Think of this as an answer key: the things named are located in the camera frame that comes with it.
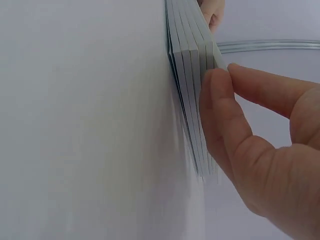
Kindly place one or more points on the stack of white paper sheets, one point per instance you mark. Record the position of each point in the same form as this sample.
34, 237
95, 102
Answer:
190, 75

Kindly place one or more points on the person's right thumb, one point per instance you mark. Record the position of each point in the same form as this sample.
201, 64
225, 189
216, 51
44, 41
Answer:
270, 92

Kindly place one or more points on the person's left fingers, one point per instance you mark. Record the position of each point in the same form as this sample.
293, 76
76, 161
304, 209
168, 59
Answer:
215, 17

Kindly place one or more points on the person's right hand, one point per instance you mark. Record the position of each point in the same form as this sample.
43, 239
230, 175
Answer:
275, 175

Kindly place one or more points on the person's left hand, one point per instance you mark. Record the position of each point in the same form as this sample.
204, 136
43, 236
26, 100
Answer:
215, 15

